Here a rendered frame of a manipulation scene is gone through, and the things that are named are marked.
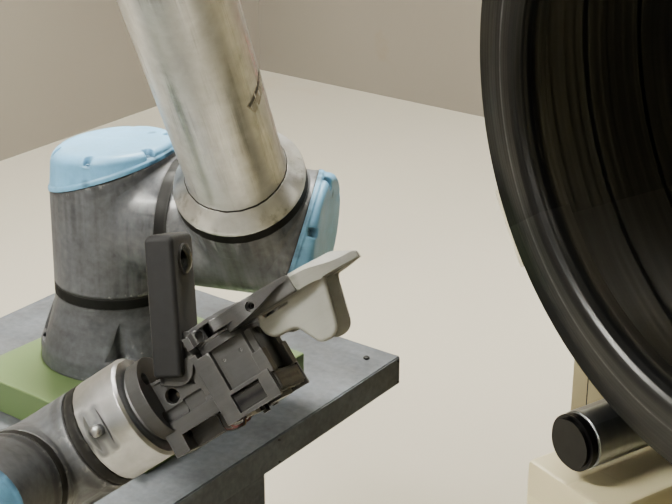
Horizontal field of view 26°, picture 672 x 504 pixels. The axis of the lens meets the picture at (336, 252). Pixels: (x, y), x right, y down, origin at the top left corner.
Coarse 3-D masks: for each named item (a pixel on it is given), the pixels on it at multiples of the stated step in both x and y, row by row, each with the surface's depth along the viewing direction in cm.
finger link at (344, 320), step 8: (360, 256) 113; (336, 272) 114; (328, 280) 115; (336, 280) 115; (336, 288) 115; (336, 296) 115; (336, 304) 115; (344, 304) 115; (336, 312) 115; (344, 312) 115; (344, 320) 115; (344, 328) 115; (336, 336) 116
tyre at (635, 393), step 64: (512, 0) 100; (576, 0) 112; (640, 0) 116; (512, 64) 102; (576, 64) 114; (640, 64) 118; (512, 128) 103; (576, 128) 115; (640, 128) 118; (512, 192) 106; (576, 192) 114; (640, 192) 117; (576, 256) 103; (640, 256) 115; (576, 320) 102; (640, 320) 112; (640, 384) 98
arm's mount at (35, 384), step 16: (16, 352) 178; (32, 352) 178; (0, 368) 174; (16, 368) 174; (32, 368) 174; (48, 368) 174; (0, 384) 171; (16, 384) 170; (32, 384) 170; (48, 384) 171; (64, 384) 171; (0, 400) 172; (16, 400) 170; (32, 400) 168; (48, 400) 167; (16, 416) 171; (160, 464) 162
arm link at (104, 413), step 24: (120, 360) 119; (96, 384) 117; (120, 384) 116; (96, 408) 115; (120, 408) 115; (96, 432) 114; (120, 432) 115; (144, 432) 115; (120, 456) 116; (144, 456) 116; (168, 456) 118
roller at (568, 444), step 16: (560, 416) 108; (576, 416) 107; (592, 416) 107; (608, 416) 107; (560, 432) 108; (576, 432) 107; (592, 432) 106; (608, 432) 107; (624, 432) 108; (560, 448) 109; (576, 448) 107; (592, 448) 106; (608, 448) 107; (624, 448) 108; (640, 448) 110; (576, 464) 107; (592, 464) 107
